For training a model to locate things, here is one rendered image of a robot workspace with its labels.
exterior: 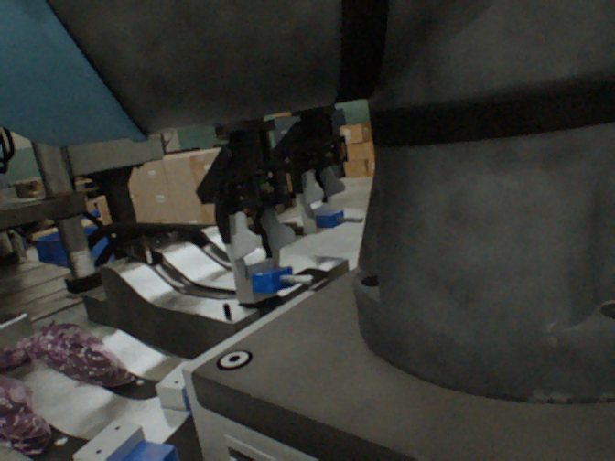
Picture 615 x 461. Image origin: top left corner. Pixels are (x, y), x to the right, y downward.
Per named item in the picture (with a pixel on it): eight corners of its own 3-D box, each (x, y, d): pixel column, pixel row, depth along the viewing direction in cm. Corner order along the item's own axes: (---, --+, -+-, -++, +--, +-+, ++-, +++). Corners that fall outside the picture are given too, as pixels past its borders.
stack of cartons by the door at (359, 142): (401, 171, 736) (395, 118, 715) (392, 176, 711) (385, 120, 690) (354, 175, 787) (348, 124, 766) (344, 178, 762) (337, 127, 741)
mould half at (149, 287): (355, 306, 82) (344, 233, 79) (246, 382, 64) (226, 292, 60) (191, 275, 115) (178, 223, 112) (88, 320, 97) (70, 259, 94)
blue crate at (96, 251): (116, 248, 431) (110, 226, 426) (77, 264, 398) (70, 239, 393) (78, 248, 463) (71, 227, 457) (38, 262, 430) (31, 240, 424)
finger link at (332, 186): (347, 211, 94) (333, 169, 90) (324, 210, 98) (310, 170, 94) (354, 204, 96) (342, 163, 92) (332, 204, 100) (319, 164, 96)
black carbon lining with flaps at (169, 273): (301, 278, 80) (292, 225, 78) (230, 317, 69) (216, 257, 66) (186, 261, 103) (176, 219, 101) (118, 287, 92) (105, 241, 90)
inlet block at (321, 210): (370, 230, 91) (367, 202, 89) (355, 237, 87) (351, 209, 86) (318, 227, 99) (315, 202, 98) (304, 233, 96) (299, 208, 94)
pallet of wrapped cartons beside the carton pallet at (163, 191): (255, 229, 512) (238, 144, 489) (205, 253, 448) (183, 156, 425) (178, 229, 578) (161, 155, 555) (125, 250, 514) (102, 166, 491)
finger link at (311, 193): (318, 219, 87) (318, 170, 87) (296, 219, 91) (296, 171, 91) (329, 219, 90) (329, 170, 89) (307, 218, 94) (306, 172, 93)
